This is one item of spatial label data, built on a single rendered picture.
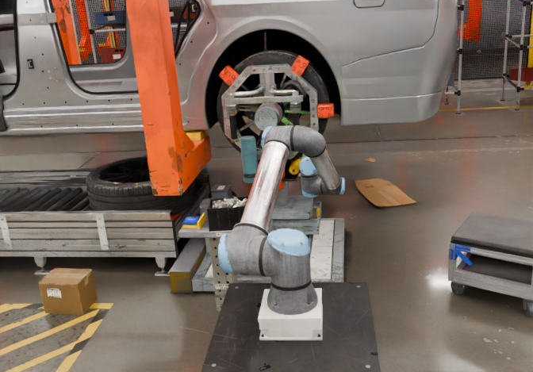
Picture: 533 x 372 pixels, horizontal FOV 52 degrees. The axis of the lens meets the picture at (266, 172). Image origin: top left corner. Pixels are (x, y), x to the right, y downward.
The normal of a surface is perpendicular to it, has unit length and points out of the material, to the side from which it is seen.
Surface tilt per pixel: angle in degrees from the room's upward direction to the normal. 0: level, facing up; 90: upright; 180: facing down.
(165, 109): 90
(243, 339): 0
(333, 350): 0
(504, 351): 0
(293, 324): 90
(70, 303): 90
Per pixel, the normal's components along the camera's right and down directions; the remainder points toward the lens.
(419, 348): -0.07, -0.95
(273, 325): -0.10, 0.31
